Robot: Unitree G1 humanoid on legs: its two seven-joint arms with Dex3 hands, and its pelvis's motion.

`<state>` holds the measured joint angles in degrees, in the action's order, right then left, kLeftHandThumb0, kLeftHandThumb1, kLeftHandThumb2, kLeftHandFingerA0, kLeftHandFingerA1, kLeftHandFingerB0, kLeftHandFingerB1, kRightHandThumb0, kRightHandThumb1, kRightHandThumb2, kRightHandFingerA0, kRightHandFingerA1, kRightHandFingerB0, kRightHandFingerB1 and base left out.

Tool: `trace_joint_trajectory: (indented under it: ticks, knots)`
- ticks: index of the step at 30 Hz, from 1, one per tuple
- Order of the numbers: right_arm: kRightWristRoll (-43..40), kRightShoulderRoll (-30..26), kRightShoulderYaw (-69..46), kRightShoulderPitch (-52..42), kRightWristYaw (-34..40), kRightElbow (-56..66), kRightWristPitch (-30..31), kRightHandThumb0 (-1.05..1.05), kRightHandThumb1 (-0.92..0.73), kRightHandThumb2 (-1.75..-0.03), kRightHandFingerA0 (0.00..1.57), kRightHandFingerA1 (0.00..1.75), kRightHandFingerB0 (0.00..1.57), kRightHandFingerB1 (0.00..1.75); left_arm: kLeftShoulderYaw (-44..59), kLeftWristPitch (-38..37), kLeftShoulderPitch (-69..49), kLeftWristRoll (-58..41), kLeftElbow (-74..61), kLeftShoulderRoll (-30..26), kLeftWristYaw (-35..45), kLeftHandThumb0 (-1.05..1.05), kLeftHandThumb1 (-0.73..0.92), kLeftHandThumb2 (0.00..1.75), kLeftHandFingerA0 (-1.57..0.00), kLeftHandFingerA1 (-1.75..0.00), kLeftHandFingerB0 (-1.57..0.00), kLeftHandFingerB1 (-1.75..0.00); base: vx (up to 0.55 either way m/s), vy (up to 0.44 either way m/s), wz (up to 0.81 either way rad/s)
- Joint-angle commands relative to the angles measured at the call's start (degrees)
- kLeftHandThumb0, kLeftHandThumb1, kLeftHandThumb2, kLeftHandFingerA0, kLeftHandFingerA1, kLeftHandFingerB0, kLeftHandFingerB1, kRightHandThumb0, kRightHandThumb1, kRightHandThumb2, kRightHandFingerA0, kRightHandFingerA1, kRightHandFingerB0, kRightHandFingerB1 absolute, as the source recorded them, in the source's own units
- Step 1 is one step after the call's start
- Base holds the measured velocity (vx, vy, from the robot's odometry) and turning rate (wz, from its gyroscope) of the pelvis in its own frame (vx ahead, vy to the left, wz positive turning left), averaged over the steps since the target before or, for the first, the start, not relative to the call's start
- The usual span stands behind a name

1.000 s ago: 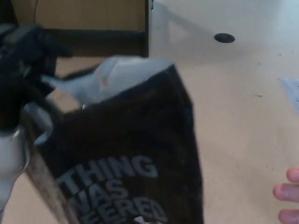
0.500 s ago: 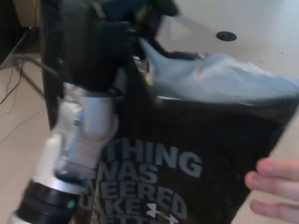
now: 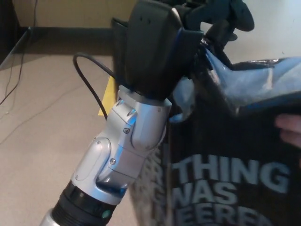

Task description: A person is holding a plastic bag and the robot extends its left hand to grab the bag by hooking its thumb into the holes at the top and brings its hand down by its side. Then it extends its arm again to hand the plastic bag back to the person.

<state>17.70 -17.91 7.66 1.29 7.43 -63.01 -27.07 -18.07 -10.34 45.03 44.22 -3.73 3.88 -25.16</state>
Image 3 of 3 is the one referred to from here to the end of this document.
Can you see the black blue printed plastic bag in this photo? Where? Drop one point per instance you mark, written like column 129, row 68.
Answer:
column 211, row 141

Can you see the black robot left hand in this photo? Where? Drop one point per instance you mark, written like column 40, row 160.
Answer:
column 150, row 51

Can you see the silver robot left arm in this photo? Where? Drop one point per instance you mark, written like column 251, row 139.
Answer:
column 122, row 146

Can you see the person's hand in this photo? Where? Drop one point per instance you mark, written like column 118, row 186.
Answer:
column 291, row 131

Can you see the yellow paper sheet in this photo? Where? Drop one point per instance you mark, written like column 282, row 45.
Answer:
column 109, row 99

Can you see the wooden desk back panel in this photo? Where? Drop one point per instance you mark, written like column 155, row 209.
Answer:
column 70, row 13

